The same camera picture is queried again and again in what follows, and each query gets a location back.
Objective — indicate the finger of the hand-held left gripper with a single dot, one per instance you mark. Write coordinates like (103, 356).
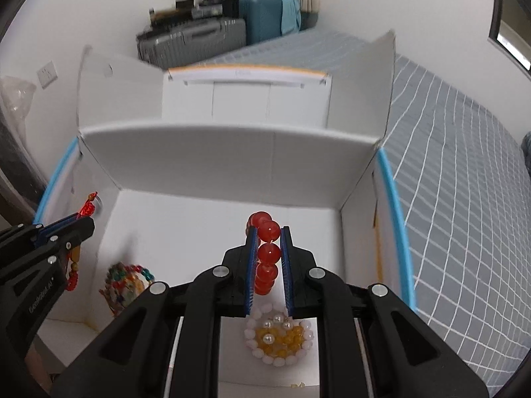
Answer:
(79, 230)
(25, 234)

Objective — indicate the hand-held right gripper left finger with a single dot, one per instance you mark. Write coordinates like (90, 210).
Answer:
(250, 273)

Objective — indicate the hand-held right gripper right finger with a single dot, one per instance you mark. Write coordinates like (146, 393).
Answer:
(287, 273)

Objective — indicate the printed cardboard box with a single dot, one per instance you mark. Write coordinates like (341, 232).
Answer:
(186, 153)

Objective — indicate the dark panel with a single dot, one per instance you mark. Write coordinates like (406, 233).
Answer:
(20, 174)

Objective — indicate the clear plastic bag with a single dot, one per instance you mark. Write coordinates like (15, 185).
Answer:
(16, 99)

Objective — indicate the grey checked bed sheet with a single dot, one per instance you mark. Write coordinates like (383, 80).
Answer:
(456, 174)

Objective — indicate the grey suitcase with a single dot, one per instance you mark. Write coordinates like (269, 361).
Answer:
(191, 43)

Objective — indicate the blue suitcase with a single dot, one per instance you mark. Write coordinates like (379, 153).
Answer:
(261, 18)

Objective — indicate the light blue cloth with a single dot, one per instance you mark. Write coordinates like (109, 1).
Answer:
(290, 12)

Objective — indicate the white wall socket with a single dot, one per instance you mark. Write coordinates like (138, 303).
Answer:
(47, 74)

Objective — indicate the dark window frame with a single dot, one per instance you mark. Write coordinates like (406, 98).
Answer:
(495, 8)

